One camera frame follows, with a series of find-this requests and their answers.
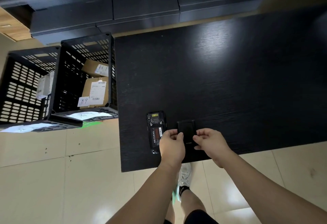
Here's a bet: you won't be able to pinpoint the person's right hand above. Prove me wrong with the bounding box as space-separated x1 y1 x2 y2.
193 128 234 169

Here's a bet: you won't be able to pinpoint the person's left hand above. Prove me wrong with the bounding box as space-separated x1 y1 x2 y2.
159 129 186 167

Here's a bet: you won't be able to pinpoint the black battery cover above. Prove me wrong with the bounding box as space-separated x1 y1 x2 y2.
177 119 201 163

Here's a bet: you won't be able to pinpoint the person's left forearm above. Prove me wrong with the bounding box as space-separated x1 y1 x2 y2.
105 161 183 224

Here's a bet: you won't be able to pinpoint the person's right forearm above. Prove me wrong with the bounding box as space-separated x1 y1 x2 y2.
217 152 327 224

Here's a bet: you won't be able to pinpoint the black handheld scanner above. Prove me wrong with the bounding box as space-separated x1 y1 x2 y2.
146 111 167 154

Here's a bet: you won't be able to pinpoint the white sneaker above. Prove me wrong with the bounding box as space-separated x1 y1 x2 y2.
176 163 192 203

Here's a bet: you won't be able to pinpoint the person's leg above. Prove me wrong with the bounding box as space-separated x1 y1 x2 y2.
164 189 208 224

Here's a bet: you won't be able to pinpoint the black shorts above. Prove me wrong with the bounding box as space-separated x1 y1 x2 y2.
164 209 220 224

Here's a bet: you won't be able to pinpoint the large cardboard parcel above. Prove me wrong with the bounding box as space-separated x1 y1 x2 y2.
79 77 109 108

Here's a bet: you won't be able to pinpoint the white paper crate label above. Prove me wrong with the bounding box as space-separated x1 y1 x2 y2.
64 111 108 121
0 125 47 133

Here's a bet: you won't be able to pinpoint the white handwritten paper slip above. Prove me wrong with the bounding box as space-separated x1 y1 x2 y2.
77 96 90 108

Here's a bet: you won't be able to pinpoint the small cardboard parcel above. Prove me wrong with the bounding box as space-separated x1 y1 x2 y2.
81 59 109 78

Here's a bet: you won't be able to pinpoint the black plastic crate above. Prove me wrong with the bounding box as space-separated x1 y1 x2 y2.
0 46 84 133
51 32 119 128

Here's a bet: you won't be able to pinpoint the stack of dark grey boxes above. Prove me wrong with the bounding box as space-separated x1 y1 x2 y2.
0 0 265 46

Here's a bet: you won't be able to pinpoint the white parcel box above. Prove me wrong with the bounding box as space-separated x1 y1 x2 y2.
35 72 56 101

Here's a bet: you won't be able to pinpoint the wooden cabinet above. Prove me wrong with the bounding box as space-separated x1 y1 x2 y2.
0 5 33 42

